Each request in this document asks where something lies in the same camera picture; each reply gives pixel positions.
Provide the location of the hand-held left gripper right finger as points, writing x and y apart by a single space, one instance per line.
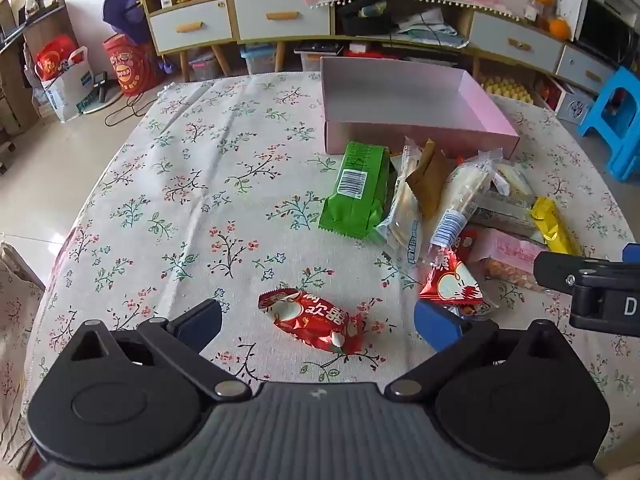
436 327

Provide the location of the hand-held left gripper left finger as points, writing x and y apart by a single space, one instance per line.
200 321

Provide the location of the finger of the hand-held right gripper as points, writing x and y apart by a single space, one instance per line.
552 269

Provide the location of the yellow snack packet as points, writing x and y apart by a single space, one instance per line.
552 225

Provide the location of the pink snack packet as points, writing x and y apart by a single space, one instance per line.
510 255

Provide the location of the red snack packet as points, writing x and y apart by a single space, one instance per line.
450 282
310 317

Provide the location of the beige bar snack packet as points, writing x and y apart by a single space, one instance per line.
505 217

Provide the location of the white snack packet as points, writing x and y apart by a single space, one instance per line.
514 182

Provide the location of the clear bread packet blue print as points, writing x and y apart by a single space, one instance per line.
402 220

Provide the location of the clear bread packet with barcode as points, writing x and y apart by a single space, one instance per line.
462 195

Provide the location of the brown snack packet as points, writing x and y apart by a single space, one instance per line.
427 180

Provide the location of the green snack packet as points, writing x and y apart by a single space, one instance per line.
357 190

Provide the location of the pink cardboard box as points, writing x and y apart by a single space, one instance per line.
395 85

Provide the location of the white printed box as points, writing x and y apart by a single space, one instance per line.
575 107

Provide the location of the blue plastic stool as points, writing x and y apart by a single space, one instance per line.
612 115

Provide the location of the beige floral cloth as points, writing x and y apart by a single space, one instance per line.
17 320

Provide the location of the yellow egg tray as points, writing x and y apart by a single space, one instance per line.
505 89

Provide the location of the microwave oven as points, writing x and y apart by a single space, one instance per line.
607 30

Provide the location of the clear storage bin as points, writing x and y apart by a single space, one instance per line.
205 66
259 60

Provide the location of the white shopping bag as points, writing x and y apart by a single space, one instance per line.
70 92

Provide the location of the round red gift bag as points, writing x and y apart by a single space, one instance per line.
131 66

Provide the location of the red shoe box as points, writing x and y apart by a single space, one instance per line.
372 51

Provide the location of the red plastic bag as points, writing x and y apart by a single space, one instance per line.
54 57

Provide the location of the wooden cabinet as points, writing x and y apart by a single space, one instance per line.
310 30

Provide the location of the purple cap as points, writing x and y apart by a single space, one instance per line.
125 10

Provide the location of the wooden desk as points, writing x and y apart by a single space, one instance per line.
30 35

